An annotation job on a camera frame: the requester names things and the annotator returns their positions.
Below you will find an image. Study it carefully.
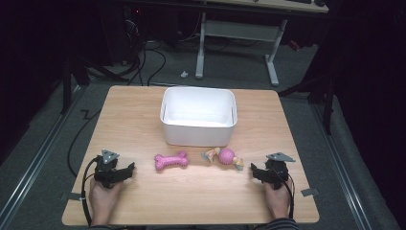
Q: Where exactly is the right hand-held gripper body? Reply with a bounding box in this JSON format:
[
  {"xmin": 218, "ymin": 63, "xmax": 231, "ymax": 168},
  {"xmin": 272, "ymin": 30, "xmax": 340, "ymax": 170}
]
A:
[{"xmin": 263, "ymin": 151, "xmax": 297, "ymax": 191}]

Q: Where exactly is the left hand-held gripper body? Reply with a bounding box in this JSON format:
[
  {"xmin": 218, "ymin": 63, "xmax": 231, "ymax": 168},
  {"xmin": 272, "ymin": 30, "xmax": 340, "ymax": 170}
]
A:
[{"xmin": 93, "ymin": 149, "xmax": 129, "ymax": 190}]

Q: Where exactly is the pink ball rope toy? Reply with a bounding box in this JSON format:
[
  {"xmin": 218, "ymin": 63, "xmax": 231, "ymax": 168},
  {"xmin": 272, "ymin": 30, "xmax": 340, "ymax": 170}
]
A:
[{"xmin": 200, "ymin": 146, "xmax": 245, "ymax": 172}]

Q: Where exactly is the pink bone toy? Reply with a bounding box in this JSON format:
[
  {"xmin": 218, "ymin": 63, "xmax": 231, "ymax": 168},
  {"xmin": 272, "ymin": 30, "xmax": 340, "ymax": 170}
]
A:
[{"xmin": 153, "ymin": 150, "xmax": 191, "ymax": 172}]

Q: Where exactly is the white plastic bin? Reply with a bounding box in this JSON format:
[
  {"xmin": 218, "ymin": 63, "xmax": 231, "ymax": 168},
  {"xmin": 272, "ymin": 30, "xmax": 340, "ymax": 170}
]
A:
[{"xmin": 159, "ymin": 85, "xmax": 239, "ymax": 149}]

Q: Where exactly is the person's right hand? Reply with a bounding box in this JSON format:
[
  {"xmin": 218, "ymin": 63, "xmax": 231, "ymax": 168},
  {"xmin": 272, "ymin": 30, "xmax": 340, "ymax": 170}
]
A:
[{"xmin": 262, "ymin": 177, "xmax": 293, "ymax": 220}]

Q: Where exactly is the person's left hand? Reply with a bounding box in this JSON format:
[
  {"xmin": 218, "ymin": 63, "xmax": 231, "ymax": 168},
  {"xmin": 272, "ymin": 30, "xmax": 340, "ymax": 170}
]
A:
[{"xmin": 88, "ymin": 176, "xmax": 124, "ymax": 226}]

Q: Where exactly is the grey tape piece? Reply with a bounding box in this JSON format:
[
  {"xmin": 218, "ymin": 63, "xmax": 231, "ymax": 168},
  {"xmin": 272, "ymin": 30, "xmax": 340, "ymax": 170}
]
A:
[
  {"xmin": 301, "ymin": 187, "xmax": 320, "ymax": 197},
  {"xmin": 59, "ymin": 192, "xmax": 85, "ymax": 202}
]

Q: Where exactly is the black metal stand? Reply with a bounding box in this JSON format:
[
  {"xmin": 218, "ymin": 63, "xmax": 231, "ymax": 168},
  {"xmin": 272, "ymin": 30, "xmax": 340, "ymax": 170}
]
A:
[
  {"xmin": 277, "ymin": 75, "xmax": 337, "ymax": 136},
  {"xmin": 59, "ymin": 57, "xmax": 130, "ymax": 116}
]

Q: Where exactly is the dark computer tower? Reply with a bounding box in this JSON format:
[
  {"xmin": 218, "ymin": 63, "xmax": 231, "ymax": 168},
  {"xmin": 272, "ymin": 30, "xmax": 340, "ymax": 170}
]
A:
[{"xmin": 97, "ymin": 2, "xmax": 146, "ymax": 66}]

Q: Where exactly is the white-legged wooden desk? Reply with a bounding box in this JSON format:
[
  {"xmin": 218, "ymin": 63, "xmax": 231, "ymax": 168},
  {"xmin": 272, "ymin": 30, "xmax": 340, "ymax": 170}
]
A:
[{"xmin": 194, "ymin": 0, "xmax": 330, "ymax": 87}]

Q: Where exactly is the right hand-held gripper cable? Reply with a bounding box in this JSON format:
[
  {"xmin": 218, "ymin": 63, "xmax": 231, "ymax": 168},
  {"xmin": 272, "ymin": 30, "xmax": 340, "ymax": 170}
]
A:
[{"xmin": 278, "ymin": 166, "xmax": 295, "ymax": 220}]

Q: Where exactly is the hand-held gripper cable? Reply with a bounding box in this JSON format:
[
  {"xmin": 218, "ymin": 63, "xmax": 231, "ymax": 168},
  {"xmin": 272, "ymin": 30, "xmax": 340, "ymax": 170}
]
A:
[
  {"xmin": 278, "ymin": 166, "xmax": 295, "ymax": 220},
  {"xmin": 80, "ymin": 156, "xmax": 101, "ymax": 228}
]

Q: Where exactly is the left hand-held gripper cable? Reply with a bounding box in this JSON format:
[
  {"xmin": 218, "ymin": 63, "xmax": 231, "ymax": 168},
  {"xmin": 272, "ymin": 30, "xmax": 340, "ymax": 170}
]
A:
[{"xmin": 80, "ymin": 156, "xmax": 101, "ymax": 228}]

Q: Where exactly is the black floor cable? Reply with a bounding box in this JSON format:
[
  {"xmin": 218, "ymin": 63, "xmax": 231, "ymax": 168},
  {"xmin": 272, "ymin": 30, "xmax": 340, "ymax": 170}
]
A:
[{"xmin": 66, "ymin": 108, "xmax": 103, "ymax": 178}]

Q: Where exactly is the metal floor rail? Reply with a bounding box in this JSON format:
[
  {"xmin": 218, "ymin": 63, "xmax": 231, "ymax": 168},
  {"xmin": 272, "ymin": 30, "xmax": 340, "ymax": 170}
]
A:
[
  {"xmin": 0, "ymin": 85, "xmax": 88, "ymax": 226},
  {"xmin": 309, "ymin": 101, "xmax": 373, "ymax": 230}
]

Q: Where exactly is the bundle of black cables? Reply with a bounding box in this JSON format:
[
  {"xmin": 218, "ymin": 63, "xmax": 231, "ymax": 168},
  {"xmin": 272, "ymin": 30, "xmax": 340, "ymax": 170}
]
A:
[{"xmin": 125, "ymin": 18, "xmax": 168, "ymax": 87}]

